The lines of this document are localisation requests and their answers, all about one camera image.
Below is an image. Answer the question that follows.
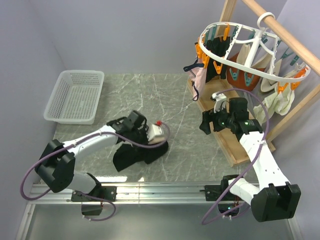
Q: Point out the white round clip hanger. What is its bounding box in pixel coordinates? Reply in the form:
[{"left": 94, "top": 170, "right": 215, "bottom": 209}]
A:
[{"left": 196, "top": 12, "right": 311, "bottom": 85}]

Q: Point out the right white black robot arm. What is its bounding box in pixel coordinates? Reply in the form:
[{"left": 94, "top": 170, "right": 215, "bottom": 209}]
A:
[{"left": 199, "top": 93, "right": 301, "bottom": 223}]

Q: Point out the pink underwear navy trim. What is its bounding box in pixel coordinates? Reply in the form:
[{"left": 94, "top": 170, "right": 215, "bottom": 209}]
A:
[{"left": 183, "top": 53, "right": 210, "bottom": 102}]

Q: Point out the white plastic basket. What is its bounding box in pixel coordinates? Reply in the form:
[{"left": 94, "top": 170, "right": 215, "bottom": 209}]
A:
[{"left": 43, "top": 70, "right": 105, "bottom": 125}]

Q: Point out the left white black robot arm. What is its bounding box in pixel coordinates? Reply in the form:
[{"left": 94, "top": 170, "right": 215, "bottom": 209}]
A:
[{"left": 35, "top": 110, "right": 148, "bottom": 201}]

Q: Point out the pale green hanging underwear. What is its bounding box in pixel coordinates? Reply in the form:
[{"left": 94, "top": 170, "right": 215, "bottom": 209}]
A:
[{"left": 260, "top": 78, "right": 296, "bottom": 118}]

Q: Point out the cream hanging underwear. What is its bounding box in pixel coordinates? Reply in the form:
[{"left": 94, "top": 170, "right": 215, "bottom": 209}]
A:
[{"left": 236, "top": 42, "right": 283, "bottom": 93}]

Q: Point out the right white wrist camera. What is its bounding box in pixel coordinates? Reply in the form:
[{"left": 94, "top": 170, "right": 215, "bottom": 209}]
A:
[{"left": 211, "top": 92, "right": 227, "bottom": 113}]

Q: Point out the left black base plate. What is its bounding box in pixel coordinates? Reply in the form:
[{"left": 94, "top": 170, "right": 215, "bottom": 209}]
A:
[{"left": 71, "top": 186, "right": 117, "bottom": 217}]

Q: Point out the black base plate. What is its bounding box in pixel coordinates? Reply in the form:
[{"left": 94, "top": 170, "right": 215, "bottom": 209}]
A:
[
  {"left": 200, "top": 174, "right": 241, "bottom": 214},
  {"left": 71, "top": 186, "right": 117, "bottom": 217}
]

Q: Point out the rust orange hanging garment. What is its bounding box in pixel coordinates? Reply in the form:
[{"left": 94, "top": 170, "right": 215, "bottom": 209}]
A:
[{"left": 226, "top": 66, "right": 261, "bottom": 92}]

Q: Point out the purple cable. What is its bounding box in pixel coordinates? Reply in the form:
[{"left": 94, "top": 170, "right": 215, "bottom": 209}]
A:
[
  {"left": 20, "top": 122, "right": 171, "bottom": 222},
  {"left": 201, "top": 87, "right": 271, "bottom": 225}
]

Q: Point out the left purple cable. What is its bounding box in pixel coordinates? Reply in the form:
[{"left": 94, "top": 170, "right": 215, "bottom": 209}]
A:
[{"left": 20, "top": 122, "right": 171, "bottom": 222}]

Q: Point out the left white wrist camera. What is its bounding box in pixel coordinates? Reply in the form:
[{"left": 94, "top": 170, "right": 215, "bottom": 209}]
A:
[{"left": 147, "top": 121, "right": 166, "bottom": 145}]

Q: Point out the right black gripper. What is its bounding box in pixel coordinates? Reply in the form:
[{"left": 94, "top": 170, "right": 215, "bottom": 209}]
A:
[{"left": 198, "top": 103, "right": 235, "bottom": 135}]

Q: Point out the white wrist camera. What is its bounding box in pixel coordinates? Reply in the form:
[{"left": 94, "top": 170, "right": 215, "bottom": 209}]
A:
[
  {"left": 147, "top": 121, "right": 166, "bottom": 145},
  {"left": 211, "top": 92, "right": 227, "bottom": 113}
]

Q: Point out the black boxer briefs tan waistband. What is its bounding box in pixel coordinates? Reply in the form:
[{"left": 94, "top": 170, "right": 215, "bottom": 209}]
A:
[{"left": 112, "top": 141, "right": 169, "bottom": 172}]

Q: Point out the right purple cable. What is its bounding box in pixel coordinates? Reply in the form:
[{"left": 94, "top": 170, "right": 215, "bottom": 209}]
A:
[{"left": 201, "top": 87, "right": 271, "bottom": 225}]

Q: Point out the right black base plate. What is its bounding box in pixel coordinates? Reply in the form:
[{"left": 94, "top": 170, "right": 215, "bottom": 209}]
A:
[{"left": 200, "top": 174, "right": 241, "bottom": 214}]

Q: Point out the black hanging garment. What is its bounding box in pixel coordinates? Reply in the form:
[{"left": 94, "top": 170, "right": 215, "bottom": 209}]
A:
[{"left": 204, "top": 34, "right": 233, "bottom": 83}]

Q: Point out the aluminium mounting rail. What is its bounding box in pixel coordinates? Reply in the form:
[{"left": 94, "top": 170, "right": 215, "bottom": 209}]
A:
[{"left": 16, "top": 178, "right": 302, "bottom": 240}]

